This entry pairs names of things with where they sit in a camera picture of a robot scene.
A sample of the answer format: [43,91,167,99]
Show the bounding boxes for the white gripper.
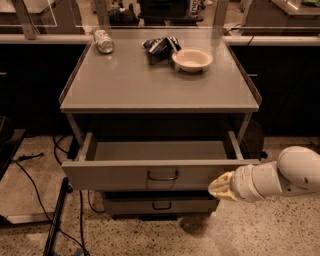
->
[208,165,263,202]

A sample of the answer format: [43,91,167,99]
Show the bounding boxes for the grey top drawer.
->
[62,132,259,192]

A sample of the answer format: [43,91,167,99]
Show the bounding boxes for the grey drawer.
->
[62,132,259,192]
[103,198,219,215]

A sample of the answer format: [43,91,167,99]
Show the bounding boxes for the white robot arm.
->
[208,146,320,202]

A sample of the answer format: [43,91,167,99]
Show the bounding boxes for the grey bottom drawer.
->
[103,198,219,215]

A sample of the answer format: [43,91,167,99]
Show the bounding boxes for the grey metal cabinet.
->
[60,28,261,202]

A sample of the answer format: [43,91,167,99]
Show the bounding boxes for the white bowl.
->
[172,47,213,73]

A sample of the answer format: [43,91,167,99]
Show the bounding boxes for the black stand bar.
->
[43,177,69,256]

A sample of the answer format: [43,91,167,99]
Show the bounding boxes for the silver soda can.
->
[94,29,114,54]

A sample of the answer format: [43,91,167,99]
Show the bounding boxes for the black floor cable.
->
[13,134,106,256]

